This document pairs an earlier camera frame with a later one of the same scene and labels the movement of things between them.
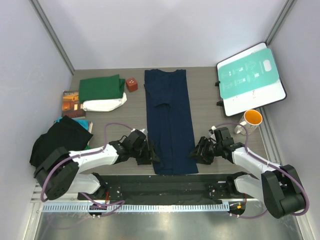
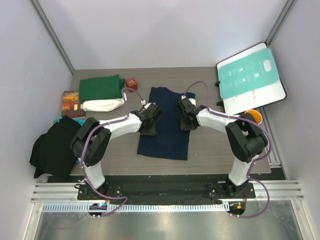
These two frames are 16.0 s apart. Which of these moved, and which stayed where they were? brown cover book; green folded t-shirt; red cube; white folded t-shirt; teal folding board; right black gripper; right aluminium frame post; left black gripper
Moved: right black gripper; left black gripper
Stayed: brown cover book; teal folding board; red cube; green folded t-shirt; white folded t-shirt; right aluminium frame post
